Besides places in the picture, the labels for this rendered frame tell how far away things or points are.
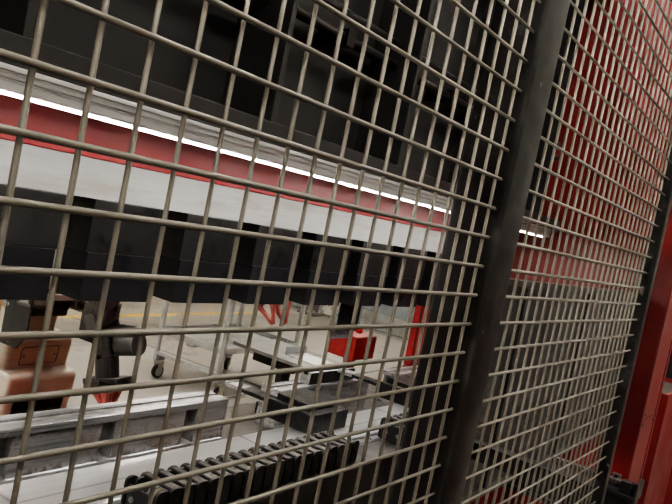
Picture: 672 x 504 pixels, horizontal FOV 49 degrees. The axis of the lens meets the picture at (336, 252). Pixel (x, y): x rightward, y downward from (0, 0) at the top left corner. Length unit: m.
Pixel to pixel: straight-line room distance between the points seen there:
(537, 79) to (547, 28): 0.04
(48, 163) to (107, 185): 0.11
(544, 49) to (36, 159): 0.75
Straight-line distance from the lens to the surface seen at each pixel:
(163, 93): 1.04
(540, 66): 0.66
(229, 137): 1.10
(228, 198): 1.41
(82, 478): 1.06
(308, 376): 1.81
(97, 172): 1.21
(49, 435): 1.31
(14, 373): 2.16
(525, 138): 0.65
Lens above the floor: 1.39
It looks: 3 degrees down
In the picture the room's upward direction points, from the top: 12 degrees clockwise
